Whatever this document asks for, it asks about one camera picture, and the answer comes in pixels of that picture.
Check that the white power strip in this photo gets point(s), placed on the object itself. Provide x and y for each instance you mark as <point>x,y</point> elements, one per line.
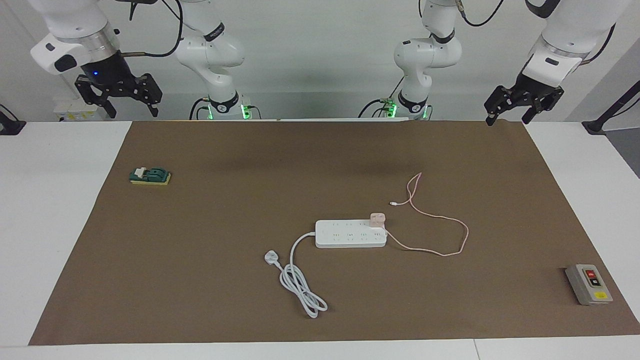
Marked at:
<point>350,235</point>

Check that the brown table mat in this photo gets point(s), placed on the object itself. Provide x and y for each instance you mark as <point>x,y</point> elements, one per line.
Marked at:
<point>250,175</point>

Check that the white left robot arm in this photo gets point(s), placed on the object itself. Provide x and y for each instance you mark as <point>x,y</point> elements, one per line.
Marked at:
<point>425,55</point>

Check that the green knife switch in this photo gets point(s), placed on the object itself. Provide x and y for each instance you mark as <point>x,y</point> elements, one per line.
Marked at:
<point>155,175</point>

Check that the black clamp stand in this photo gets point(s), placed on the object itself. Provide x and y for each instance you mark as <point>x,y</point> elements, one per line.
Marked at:
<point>595,126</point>
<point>10,127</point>

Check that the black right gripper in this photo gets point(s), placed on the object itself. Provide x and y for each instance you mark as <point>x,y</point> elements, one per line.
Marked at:
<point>110,72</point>

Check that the grey push-button switch box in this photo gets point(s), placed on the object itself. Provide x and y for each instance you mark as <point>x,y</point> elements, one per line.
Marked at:
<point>590,285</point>

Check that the white box with yellow labels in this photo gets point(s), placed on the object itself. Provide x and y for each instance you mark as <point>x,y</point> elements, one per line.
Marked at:
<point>70,112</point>

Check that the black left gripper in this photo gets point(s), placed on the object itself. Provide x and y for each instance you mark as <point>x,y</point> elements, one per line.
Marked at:
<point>530,90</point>

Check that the pink charger adapter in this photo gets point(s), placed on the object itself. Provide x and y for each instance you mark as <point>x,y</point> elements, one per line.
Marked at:
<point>377,219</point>

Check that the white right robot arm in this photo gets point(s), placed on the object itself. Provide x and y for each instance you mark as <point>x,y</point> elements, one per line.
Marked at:
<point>210,50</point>

